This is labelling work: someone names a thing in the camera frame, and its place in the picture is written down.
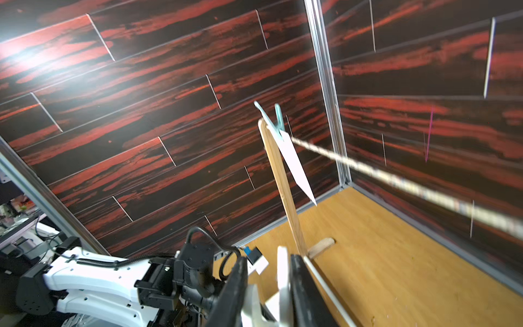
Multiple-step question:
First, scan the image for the white string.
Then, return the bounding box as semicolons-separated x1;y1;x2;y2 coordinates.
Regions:
289;136;523;242

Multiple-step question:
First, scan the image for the aluminium corner profile right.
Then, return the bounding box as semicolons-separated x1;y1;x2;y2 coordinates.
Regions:
304;0;353;187

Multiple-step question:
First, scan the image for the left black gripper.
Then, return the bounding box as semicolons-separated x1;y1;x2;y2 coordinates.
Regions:
181;281;223;314

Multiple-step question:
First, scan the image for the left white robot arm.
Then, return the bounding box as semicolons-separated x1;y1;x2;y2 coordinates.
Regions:
14;227;241;326

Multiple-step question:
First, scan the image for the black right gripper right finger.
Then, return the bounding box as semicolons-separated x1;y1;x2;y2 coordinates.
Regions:
290;254;339;327

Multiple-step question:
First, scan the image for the green white clothespin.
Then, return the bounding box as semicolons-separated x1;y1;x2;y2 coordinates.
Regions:
253;101;287;138

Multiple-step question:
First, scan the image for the wooden string rack frame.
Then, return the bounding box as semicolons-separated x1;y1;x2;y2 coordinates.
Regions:
257;117;358;327

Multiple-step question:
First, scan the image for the aluminium corner profile left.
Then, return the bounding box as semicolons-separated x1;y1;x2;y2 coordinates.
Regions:
1;139;109;255

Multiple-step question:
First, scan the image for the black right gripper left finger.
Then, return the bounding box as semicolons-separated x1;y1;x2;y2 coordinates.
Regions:
205;257;248;327

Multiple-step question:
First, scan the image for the aluminium corner profile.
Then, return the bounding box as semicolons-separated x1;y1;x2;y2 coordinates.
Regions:
304;0;353;187
1;139;109;255

